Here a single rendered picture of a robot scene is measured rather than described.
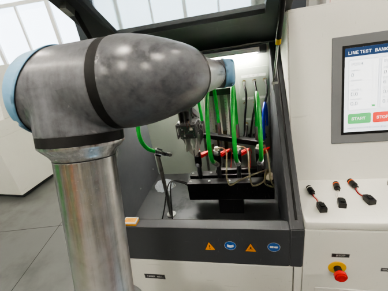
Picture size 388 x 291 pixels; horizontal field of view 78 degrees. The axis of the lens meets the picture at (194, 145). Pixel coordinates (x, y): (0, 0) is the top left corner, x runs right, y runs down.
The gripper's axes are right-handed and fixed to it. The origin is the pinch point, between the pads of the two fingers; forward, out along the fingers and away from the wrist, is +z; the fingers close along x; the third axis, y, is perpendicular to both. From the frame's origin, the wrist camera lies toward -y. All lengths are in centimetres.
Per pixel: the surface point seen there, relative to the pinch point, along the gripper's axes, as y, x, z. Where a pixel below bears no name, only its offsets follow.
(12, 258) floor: -35, -186, 111
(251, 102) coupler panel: -30.7, 23.0, -8.8
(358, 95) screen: -5, 57, -15
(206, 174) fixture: -4.9, 2.5, 13.5
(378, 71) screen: -7, 62, -22
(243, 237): 22.9, 17.0, 20.2
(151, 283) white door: 23, -20, 46
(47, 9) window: -349, -308, -122
